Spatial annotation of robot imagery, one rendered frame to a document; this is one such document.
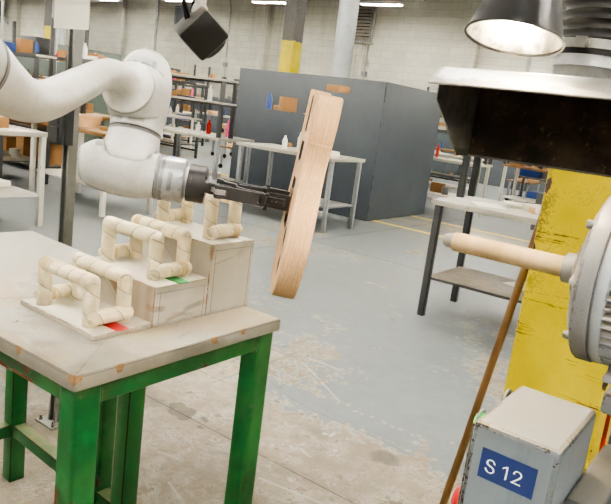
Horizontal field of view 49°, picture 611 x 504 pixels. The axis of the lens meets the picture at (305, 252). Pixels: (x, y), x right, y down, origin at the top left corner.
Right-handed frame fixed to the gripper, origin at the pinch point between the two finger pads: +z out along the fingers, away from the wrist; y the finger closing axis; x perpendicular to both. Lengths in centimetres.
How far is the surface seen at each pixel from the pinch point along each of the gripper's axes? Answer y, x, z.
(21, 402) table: -91, -98, -74
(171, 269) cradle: -12.7, -21.4, -21.9
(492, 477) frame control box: 67, -18, 25
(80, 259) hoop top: -15, -23, -42
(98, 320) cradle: 1.4, -31.0, -33.3
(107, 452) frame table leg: -55, -92, -37
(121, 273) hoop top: -5.5, -22.3, -31.3
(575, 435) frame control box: 66, -12, 33
